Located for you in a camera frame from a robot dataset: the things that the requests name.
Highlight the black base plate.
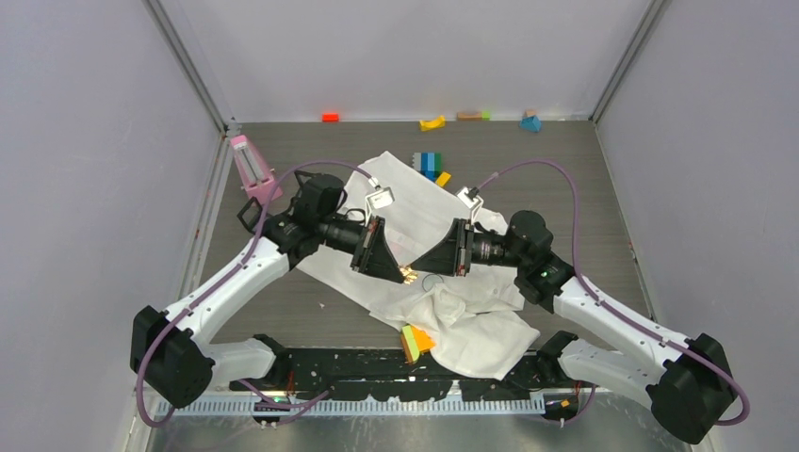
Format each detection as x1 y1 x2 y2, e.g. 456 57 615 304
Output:
247 334 590 402

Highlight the tan and green block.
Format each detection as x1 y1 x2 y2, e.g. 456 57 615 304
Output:
456 110 492 121

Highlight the black frame display box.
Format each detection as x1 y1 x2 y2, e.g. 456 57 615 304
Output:
293 169 315 187

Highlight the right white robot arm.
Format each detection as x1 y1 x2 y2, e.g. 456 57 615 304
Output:
411 211 751 444

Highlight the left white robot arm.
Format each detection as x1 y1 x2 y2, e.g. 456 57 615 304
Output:
131 171 412 409

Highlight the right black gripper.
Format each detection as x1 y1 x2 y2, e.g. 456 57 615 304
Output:
413 219 528 278

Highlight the white shirt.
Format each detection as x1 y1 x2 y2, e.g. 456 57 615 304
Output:
297 152 541 379

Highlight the small gold brooch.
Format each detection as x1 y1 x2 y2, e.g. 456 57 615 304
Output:
399 266 418 284

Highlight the orange yellow block pile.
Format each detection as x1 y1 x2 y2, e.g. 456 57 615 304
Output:
400 325 435 364

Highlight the yellow arch block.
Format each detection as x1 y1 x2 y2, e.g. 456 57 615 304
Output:
418 115 447 132

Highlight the grey blue green block stack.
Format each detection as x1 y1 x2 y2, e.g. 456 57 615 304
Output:
412 153 442 181

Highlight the blue triangle block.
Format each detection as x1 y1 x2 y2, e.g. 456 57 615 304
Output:
519 109 543 133

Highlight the small yellow block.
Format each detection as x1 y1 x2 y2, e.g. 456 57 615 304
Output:
435 171 451 187

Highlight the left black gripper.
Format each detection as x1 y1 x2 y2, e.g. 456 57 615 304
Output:
318 216 404 283

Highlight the pink metronome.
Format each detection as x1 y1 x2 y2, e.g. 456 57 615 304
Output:
231 135 283 204

